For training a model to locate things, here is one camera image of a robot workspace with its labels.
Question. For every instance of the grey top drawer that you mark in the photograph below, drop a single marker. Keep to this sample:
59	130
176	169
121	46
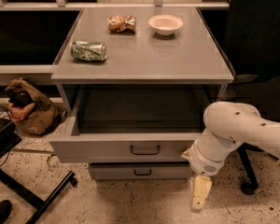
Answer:
131	125

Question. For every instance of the brown canvas bag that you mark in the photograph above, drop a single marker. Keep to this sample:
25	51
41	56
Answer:
40	117

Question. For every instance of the crumpled golden snack bag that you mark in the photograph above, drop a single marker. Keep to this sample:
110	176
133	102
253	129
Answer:
120	23

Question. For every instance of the black shoe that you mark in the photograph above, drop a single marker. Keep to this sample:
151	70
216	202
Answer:
5	210

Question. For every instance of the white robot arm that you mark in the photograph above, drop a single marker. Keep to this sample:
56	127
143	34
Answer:
227	127

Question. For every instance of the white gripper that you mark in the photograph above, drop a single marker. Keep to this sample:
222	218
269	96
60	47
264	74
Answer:
202	163

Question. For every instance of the white paper bowl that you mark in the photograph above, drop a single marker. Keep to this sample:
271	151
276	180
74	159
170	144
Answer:
165	24

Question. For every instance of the grey drawer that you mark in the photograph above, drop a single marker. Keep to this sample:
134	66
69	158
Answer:
139	171
131	125

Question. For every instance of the black office chair right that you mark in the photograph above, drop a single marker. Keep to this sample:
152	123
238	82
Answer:
252	44

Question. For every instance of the grey drawer cabinet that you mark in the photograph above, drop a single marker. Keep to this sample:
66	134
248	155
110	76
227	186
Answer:
190	56

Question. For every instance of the grey lower drawer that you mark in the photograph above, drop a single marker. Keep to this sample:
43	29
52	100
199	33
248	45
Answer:
139	171

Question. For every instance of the crushed green soda can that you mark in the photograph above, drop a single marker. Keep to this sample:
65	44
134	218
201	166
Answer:
88	51

